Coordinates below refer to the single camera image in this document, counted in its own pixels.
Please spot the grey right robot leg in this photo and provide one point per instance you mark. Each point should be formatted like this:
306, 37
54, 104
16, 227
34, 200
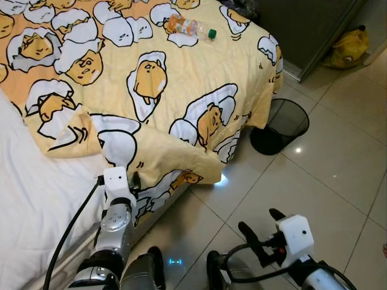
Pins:
230, 269

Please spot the grey robot leg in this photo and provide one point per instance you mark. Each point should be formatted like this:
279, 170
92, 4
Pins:
230, 269
144, 272

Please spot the grey left robot leg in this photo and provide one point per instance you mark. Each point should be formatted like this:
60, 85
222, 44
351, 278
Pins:
144, 272

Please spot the black mesh waste bin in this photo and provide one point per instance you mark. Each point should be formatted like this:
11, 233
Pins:
284, 124

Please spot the white quilted mattress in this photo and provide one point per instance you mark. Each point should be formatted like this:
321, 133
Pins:
36, 199

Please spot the yellow cartoon egg blanket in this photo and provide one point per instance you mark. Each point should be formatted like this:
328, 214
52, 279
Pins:
181, 60

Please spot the clear plastic bottle orange label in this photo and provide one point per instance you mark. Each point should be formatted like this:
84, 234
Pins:
188, 26

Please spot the dark grey wardrobe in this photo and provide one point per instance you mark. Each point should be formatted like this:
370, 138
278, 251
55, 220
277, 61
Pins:
302, 30

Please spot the dark patterned cloth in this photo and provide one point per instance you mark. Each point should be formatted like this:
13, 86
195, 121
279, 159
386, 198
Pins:
245, 7

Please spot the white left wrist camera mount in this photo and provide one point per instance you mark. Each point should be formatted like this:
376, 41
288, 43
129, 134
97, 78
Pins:
116, 182

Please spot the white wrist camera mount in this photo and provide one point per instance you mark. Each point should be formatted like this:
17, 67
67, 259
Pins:
296, 234
116, 182

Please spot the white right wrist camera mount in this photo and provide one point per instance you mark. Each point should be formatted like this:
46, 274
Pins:
296, 234

